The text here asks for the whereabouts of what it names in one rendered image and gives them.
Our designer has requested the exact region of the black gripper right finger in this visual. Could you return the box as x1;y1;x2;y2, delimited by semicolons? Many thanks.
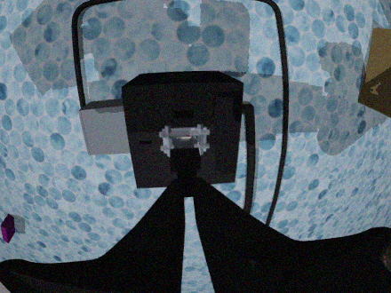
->
193;178;391;293

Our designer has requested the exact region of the purple rectangular bar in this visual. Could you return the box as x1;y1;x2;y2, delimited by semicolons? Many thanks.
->
0;214;15;243

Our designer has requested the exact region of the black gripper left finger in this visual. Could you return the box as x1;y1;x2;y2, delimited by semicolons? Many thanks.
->
0;178;185;293

